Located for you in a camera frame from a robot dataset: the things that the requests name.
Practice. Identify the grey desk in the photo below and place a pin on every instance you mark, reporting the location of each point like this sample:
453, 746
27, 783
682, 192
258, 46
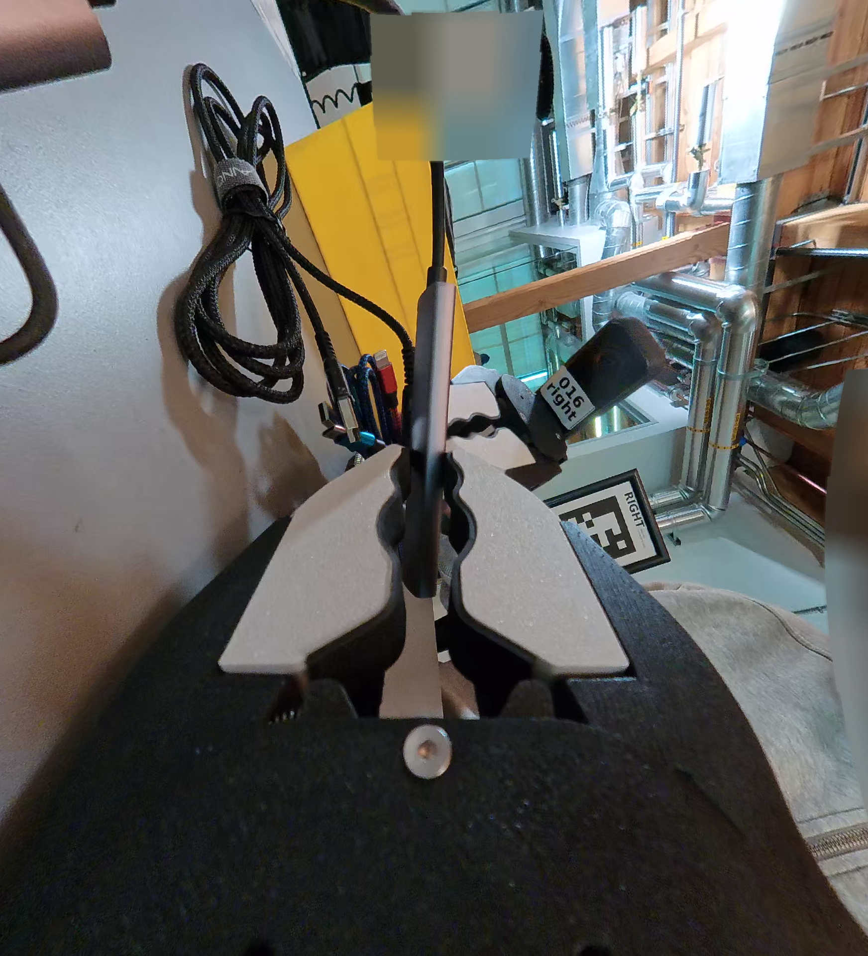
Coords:
90, 485

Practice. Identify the yellow box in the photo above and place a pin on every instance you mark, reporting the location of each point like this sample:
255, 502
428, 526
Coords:
359, 224

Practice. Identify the black curved bar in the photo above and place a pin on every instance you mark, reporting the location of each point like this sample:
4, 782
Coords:
34, 299

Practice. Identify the white item with wavy line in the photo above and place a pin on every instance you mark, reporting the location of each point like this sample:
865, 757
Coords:
337, 93

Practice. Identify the round silver duct pipe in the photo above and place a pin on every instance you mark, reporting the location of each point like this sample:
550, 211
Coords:
732, 321

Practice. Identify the wooden beam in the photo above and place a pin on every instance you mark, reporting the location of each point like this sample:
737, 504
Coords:
591, 280

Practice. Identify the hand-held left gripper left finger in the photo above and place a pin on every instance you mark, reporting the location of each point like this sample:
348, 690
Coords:
314, 567

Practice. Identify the dark brown pad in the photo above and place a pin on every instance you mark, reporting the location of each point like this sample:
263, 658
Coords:
23, 37

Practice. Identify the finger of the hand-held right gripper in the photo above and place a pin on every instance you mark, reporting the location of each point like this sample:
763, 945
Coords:
509, 452
479, 399

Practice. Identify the rectangular silver duct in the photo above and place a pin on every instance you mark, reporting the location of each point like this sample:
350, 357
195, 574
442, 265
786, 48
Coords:
800, 89

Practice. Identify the grey usb hub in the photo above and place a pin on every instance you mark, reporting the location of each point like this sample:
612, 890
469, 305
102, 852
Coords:
434, 358

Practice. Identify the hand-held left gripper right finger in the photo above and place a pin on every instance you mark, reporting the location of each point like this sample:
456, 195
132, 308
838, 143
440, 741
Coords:
538, 582

